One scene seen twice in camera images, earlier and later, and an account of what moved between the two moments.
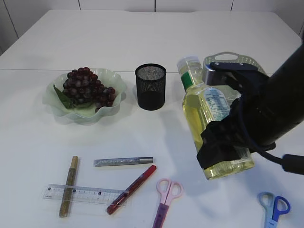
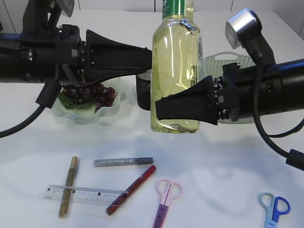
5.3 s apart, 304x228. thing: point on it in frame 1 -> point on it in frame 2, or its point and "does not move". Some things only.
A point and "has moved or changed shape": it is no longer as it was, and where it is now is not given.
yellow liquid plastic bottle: [204, 102] has moved or changed shape
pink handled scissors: [168, 191] does not move
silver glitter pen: [108, 162] does not move
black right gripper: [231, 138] -> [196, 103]
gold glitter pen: [65, 202] does not move
